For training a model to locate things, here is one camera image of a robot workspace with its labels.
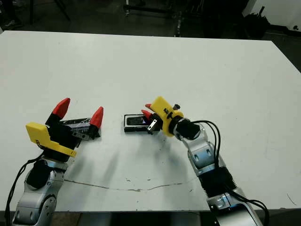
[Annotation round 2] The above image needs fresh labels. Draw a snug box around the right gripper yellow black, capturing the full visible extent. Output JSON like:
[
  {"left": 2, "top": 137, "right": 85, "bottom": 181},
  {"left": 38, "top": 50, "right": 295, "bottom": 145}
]
[{"left": 141, "top": 96, "right": 184, "bottom": 137}]

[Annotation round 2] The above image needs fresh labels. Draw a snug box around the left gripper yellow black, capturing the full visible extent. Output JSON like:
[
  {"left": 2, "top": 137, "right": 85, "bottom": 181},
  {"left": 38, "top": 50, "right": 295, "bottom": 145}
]
[{"left": 25, "top": 97, "right": 104, "bottom": 163}]

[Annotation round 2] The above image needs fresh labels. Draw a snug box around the black box white insert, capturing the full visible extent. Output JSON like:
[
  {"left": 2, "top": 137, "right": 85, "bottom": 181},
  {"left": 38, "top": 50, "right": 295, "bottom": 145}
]
[{"left": 123, "top": 113, "right": 157, "bottom": 134}]

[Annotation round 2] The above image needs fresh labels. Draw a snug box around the black gantry stand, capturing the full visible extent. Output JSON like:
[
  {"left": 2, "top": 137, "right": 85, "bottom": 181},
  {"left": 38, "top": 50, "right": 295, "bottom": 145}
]
[{"left": 123, "top": 0, "right": 183, "bottom": 37}]

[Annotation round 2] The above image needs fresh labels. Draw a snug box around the black equipment bags heap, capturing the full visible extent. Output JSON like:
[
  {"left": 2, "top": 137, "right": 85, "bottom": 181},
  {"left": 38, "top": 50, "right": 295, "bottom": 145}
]
[{"left": 244, "top": 7, "right": 271, "bottom": 40}]

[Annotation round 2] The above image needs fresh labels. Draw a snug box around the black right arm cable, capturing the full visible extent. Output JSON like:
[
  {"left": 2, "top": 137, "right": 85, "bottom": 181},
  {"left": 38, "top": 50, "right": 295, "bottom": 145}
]
[{"left": 191, "top": 120, "right": 270, "bottom": 226}]

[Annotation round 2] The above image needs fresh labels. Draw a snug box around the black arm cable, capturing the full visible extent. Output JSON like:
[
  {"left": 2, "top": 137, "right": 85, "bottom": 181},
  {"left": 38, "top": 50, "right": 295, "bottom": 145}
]
[
  {"left": 191, "top": 120, "right": 270, "bottom": 226},
  {"left": 4, "top": 159, "right": 38, "bottom": 226}
]

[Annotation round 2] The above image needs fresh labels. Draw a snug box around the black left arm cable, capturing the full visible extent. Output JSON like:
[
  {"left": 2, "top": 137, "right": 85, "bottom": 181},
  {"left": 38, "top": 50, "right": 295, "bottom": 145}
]
[{"left": 4, "top": 159, "right": 38, "bottom": 226}]

